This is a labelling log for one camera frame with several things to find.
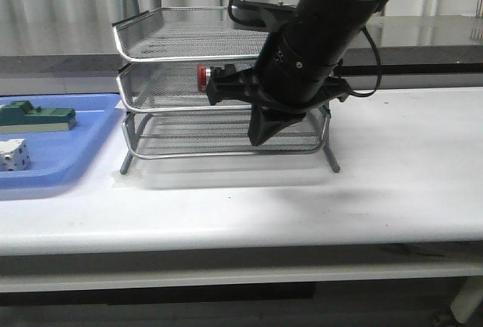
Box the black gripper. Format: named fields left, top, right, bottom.
left=205, top=29, right=351, bottom=147

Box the red emergency stop button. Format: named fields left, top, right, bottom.
left=195, top=62, right=237, bottom=91

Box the silver mesh tray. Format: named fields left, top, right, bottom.
left=112, top=7, right=267, bottom=63
left=116, top=60, right=251, bottom=116
left=122, top=109, right=330, bottom=160

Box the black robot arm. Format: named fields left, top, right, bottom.
left=205, top=0, right=389, bottom=147

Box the grey stone counter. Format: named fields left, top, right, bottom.
left=1, top=16, right=482, bottom=77

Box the blue plastic tray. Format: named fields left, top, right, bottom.
left=1, top=94, right=122, bottom=199

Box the green terminal block component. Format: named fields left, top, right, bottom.
left=1, top=100, right=76, bottom=134

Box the white electrical component block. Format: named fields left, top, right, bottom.
left=1, top=138, right=30, bottom=171

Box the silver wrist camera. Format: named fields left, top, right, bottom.
left=229, top=0, right=295, bottom=32

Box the silver metal rack frame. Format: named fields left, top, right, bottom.
left=120, top=0, right=340, bottom=174

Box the small wire rack on counter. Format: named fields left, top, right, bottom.
left=475, top=0, right=483, bottom=18

